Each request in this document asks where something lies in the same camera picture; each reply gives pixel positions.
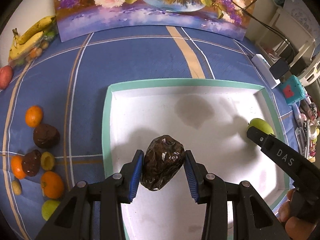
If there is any shiny dark wrinkled fruit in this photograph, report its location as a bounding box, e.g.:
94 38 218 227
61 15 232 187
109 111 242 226
140 135 185 191

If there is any large orange with stem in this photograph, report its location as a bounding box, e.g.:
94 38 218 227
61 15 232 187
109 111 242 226
40 171 65 199

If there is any white tray green rim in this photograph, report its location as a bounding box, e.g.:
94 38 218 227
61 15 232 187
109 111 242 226
101 79 290 239

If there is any green guava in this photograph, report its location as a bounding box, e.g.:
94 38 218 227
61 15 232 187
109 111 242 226
41 199 60 221
248 118 274 135

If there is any small olive yellow fruit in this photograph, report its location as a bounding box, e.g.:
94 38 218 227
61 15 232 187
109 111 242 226
41 152 55 171

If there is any brown wrinkled fruit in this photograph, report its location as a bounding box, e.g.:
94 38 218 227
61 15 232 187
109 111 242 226
33 124 60 149
22 150 41 177

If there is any small tan round fruit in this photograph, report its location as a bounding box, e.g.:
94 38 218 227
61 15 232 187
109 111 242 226
11 179 22 196

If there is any small orange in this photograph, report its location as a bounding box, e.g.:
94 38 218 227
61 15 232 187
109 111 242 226
25 105 43 128

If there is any clear bag of fruits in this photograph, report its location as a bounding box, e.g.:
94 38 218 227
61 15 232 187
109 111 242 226
8 22 59 67

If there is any right hand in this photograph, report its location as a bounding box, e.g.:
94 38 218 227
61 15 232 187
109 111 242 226
278 189 316 240

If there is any pile of small items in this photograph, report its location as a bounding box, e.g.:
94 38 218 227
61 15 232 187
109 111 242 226
292 95 319 163

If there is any teal toy box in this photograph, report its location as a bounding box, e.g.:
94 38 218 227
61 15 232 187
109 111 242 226
279 75 306 105

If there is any black power adapter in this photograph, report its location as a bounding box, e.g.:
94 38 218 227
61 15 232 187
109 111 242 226
269 58 290 80

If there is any white power strip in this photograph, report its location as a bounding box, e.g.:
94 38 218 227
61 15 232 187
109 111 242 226
251 54 280 89

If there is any blue plaid tablecloth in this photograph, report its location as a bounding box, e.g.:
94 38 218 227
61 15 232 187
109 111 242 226
0 25 307 240

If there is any white shelf furniture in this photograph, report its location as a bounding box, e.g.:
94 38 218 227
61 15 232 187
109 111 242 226
268 8 319 87

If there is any red peach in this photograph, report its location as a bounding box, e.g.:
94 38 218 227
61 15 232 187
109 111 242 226
0 65 14 89

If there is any lower yellow banana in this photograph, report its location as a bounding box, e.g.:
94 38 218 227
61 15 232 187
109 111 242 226
8 29 44 61

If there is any yellow banana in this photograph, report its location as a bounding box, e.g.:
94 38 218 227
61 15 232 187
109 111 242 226
8 29 44 61
16 16 56 44

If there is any upper yellow banana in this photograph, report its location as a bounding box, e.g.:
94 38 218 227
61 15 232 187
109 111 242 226
16 16 56 44

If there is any flower painting canvas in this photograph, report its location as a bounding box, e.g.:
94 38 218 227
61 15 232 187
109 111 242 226
54 0 256 41

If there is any black cable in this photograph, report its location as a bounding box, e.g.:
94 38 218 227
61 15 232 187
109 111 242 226
227 0 296 63

